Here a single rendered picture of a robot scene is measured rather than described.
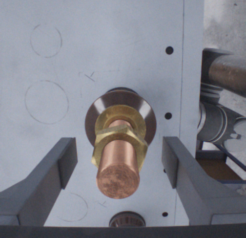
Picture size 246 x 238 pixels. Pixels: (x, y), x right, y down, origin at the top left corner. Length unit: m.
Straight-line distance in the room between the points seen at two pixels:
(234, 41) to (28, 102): 1.85
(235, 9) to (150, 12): 1.73
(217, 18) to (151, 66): 1.65
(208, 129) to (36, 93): 0.40
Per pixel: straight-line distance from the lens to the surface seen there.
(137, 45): 0.31
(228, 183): 1.12
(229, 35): 1.96
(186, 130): 0.35
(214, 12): 1.92
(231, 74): 0.52
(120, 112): 0.20
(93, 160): 0.16
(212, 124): 0.48
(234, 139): 0.56
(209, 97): 0.65
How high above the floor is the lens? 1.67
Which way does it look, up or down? 75 degrees down
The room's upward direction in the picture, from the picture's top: 180 degrees counter-clockwise
